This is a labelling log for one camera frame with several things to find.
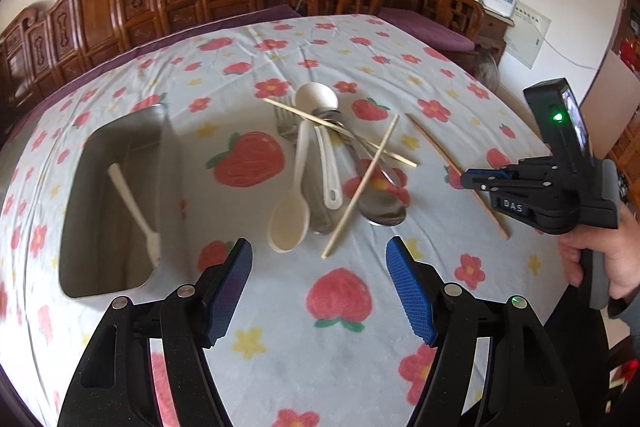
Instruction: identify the white round ladle spoon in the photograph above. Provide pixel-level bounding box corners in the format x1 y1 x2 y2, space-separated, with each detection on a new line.
294 83 344 210

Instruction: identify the red wall decoration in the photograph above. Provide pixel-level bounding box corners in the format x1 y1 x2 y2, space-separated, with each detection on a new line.
619 38 640 74

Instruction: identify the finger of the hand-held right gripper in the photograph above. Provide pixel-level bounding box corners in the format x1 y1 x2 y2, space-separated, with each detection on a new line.
460 170 541 208
500 156 563 182

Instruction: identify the stainless steel tray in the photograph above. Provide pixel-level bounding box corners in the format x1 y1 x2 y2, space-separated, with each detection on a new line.
57 103 171 300

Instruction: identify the white wall cable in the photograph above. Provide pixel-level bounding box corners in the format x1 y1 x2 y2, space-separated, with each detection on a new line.
540 36 601 70

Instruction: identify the grey fluffy object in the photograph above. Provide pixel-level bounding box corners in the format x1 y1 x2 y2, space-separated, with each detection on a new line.
471 48 502 94

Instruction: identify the thin white plastic spoon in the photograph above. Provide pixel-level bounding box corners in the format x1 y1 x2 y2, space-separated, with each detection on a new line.
107 163 163 268

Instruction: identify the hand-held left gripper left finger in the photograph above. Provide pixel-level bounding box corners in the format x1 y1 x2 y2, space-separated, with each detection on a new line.
59 237 253 427

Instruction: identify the small wooden side chair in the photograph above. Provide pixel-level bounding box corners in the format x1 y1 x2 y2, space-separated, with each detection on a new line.
417 0 487 42

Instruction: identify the metal fork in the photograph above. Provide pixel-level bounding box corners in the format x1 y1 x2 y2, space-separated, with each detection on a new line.
276 96 335 235

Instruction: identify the metal spoon with smiley handle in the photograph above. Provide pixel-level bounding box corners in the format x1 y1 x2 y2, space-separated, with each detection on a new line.
312 107 404 188

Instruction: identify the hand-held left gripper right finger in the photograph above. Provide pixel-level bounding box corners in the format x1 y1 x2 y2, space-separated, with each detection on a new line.
385 236 583 427

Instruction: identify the strawberry and flower print tablecloth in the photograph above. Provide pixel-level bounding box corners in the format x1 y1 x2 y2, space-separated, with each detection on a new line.
0 14 608 427

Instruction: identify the wooden chopstick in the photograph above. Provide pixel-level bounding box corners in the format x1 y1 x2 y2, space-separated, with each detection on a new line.
263 98 418 168
405 113 511 241
321 114 400 258

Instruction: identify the person's right hand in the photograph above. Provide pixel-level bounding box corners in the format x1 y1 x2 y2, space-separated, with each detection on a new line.
556 211 640 303

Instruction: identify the large metal spoon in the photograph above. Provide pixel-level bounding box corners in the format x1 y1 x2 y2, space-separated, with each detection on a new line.
342 129 407 227

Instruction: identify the long carved wooden bench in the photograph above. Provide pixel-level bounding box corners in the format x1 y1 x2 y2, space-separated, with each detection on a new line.
0 0 168 110

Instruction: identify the white wall panel box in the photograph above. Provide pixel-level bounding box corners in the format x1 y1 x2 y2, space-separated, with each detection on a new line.
502 0 553 70

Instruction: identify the brown board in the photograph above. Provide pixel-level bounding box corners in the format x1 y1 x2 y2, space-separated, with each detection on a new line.
596 51 640 148

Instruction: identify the beige plastic spoon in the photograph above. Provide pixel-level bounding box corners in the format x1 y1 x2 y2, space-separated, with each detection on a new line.
268 119 312 253

